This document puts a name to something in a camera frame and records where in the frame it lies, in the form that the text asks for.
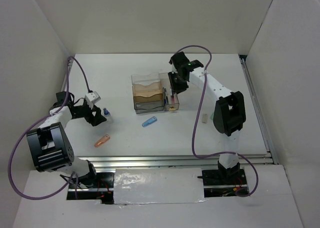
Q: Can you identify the beige eraser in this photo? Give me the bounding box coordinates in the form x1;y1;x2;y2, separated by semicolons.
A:
202;113;208;124

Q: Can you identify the clear pen tray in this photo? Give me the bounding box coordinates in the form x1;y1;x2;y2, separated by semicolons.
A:
159;73;180;112

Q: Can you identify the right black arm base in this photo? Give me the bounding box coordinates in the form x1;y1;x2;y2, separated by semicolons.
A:
197;169;247;188

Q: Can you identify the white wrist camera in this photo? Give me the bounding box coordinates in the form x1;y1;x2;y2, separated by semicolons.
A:
171;63;177;73
84;91;101;106

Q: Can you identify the tiered clear stationery organizer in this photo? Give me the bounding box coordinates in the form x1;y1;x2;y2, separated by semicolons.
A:
131;72;165;114

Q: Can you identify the orange transparent case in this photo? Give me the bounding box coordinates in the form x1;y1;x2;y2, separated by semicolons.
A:
94;134;110;148

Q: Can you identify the white foil sheet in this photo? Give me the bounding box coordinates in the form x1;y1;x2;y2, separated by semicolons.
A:
113;168;205;205

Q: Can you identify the blue transparent case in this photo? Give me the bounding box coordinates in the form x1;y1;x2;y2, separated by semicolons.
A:
142;116;157;127

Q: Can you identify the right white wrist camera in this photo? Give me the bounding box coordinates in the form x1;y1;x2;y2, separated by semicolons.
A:
171;63;177;73

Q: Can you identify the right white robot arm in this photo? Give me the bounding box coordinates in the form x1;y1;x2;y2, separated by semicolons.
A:
168;57;246;184

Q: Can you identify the small blue cap bottle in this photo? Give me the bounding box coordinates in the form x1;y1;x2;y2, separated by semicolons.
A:
103;108;113;123

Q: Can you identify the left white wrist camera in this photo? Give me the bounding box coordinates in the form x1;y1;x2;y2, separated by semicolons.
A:
84;91;101;106

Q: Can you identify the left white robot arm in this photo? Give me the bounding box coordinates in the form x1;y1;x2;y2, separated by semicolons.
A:
26;91;107;188

